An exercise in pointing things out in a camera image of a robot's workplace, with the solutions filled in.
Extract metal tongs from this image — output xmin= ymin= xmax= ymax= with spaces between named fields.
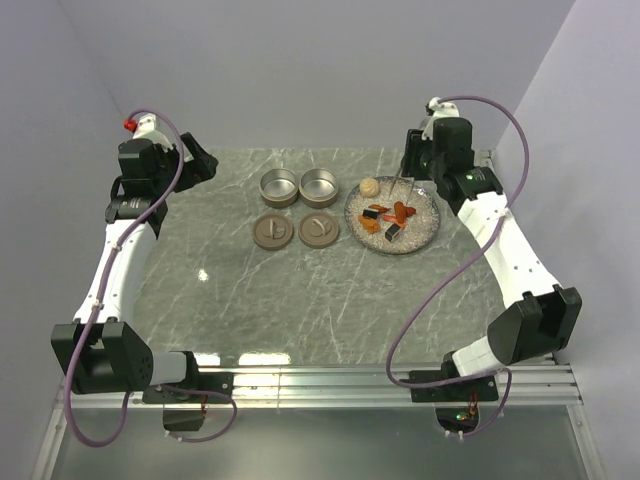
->
xmin=385 ymin=158 xmax=417 ymax=232

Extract orange red meat piece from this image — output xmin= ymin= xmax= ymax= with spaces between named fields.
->
xmin=394 ymin=201 xmax=416 ymax=223

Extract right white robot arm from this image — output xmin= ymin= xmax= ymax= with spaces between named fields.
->
xmin=399 ymin=117 xmax=582 ymax=400

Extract aluminium rail frame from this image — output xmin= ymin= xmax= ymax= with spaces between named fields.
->
xmin=29 ymin=149 xmax=607 ymax=480

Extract steel lunch container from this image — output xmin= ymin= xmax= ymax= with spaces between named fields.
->
xmin=259 ymin=168 xmax=299 ymax=209
xmin=298 ymin=168 xmax=339 ymax=209

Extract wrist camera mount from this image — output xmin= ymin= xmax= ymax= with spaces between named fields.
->
xmin=124 ymin=113 xmax=171 ymax=148
xmin=426 ymin=97 xmax=460 ymax=123

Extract beige steamed bun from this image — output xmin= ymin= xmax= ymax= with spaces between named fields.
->
xmin=359 ymin=177 xmax=380 ymax=198

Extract right brown lid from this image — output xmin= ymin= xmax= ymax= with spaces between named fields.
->
xmin=298 ymin=212 xmax=340 ymax=249

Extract right steel lunch container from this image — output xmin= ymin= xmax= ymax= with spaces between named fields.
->
xmin=298 ymin=168 xmax=339 ymax=209

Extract red shrimp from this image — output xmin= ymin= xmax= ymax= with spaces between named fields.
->
xmin=380 ymin=213 xmax=402 ymax=226

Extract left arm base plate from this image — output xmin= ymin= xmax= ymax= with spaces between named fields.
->
xmin=142 ymin=371 xmax=234 ymax=405

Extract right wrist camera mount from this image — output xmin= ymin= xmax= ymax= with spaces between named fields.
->
xmin=426 ymin=97 xmax=460 ymax=123

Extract small orange food piece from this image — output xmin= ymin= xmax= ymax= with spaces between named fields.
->
xmin=368 ymin=204 xmax=389 ymax=214

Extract left brown lid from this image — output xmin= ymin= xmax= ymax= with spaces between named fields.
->
xmin=252 ymin=214 xmax=294 ymax=251

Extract speckled ceramic plate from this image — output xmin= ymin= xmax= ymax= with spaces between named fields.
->
xmin=344 ymin=176 xmax=440 ymax=255

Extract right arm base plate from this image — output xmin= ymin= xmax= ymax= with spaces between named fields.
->
xmin=398 ymin=368 xmax=500 ymax=404

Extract left steel lunch container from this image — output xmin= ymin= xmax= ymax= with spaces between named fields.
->
xmin=259 ymin=168 xmax=299 ymax=209

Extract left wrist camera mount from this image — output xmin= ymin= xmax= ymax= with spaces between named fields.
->
xmin=124 ymin=113 xmax=171 ymax=148

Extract orange fried nugget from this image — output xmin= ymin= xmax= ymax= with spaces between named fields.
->
xmin=358 ymin=215 xmax=381 ymax=234

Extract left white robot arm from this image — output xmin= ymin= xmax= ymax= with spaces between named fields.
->
xmin=51 ymin=132 xmax=218 ymax=402

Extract brown lid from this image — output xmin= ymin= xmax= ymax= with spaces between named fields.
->
xmin=252 ymin=214 xmax=294 ymax=251
xmin=298 ymin=212 xmax=340 ymax=249

